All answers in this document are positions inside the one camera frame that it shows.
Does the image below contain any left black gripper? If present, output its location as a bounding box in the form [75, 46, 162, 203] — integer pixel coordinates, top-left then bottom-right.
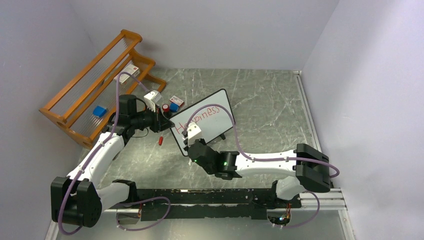
[130, 104, 174, 133]

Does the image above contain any black framed whiteboard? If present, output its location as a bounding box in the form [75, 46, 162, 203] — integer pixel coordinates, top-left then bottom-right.
[170, 88, 233, 157]

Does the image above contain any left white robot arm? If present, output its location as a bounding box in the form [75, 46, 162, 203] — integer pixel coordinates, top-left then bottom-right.
[50, 94, 174, 228]

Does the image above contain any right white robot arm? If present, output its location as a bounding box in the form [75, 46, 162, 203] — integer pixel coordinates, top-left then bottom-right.
[185, 139, 331, 207]

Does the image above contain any blue small block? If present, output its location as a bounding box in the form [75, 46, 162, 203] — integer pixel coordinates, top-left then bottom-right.
[169, 102, 180, 113]

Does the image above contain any red white small box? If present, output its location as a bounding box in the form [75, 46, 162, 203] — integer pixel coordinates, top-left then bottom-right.
[169, 95, 185, 108]

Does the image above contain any blue block on rack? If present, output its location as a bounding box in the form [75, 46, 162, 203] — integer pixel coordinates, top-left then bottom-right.
[92, 105, 108, 118]

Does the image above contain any orange wooden rack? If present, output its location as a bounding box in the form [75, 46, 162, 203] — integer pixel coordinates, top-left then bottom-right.
[39, 29, 167, 149]

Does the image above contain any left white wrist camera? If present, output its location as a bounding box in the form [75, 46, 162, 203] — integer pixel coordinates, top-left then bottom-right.
[143, 90, 162, 113]

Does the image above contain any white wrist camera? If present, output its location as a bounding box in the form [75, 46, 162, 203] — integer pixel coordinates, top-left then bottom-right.
[143, 90, 162, 113]
[183, 122, 203, 147]

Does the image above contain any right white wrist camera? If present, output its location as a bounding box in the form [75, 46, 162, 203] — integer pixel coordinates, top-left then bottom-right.
[183, 122, 203, 147]

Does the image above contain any black base frame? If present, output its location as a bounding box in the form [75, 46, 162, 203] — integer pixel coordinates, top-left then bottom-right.
[137, 188, 302, 221]

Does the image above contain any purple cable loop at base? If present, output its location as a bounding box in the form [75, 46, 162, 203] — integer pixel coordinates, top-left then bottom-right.
[115, 196, 171, 232]

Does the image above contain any aluminium rail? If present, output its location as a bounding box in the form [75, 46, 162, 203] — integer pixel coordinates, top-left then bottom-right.
[44, 70, 357, 240]

